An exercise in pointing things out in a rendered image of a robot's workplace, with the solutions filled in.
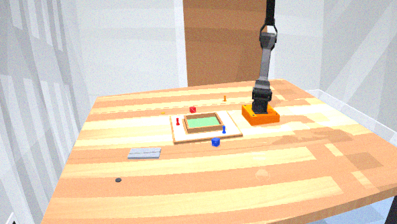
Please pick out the blue die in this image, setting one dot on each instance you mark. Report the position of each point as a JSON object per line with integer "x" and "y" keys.
{"x": 215, "y": 142}

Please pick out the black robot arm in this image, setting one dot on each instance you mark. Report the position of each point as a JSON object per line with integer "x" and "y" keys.
{"x": 262, "y": 93}

